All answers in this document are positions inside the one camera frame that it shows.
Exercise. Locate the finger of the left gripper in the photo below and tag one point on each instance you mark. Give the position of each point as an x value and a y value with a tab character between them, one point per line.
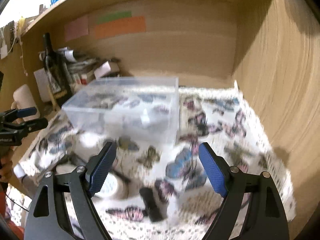
14	114
30	126

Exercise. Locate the pink sticky note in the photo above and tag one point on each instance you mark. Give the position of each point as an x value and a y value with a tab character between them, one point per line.
76	28

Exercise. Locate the small black usb adapter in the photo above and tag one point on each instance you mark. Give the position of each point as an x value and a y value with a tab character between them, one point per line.
152	210

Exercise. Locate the white handwritten note card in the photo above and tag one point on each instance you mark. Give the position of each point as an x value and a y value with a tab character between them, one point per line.
42	83

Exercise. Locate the dark wine bottle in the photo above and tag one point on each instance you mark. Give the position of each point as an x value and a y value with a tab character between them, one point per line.
53	65

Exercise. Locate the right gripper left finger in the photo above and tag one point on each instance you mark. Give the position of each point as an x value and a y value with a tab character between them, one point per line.
48	217

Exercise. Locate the person's left hand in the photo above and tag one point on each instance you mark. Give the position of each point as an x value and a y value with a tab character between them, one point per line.
6	162

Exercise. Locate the white power adapter plug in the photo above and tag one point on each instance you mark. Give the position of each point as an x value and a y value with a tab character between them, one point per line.
145	120

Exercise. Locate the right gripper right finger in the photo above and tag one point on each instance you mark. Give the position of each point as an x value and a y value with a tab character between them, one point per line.
265	217

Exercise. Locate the yellow taper candle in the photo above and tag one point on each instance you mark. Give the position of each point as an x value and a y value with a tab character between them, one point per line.
53	101

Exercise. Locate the small white paper box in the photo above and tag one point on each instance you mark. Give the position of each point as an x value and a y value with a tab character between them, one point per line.
108	68

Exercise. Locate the orange sticky note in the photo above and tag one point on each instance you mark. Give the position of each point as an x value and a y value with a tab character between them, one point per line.
123	26

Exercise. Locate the clear plastic storage box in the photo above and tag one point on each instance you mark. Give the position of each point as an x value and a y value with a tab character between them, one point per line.
112	106

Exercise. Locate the stack of books and papers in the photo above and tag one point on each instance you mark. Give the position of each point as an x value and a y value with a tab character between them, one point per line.
74	64

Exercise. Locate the butterfly print lace cloth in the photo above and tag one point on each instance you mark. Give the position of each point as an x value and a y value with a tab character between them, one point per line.
181	188

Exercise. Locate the green sticky note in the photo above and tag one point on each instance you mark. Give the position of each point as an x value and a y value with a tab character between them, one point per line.
113	16

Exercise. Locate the wooden shelf unit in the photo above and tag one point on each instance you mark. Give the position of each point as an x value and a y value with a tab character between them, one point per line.
269	47

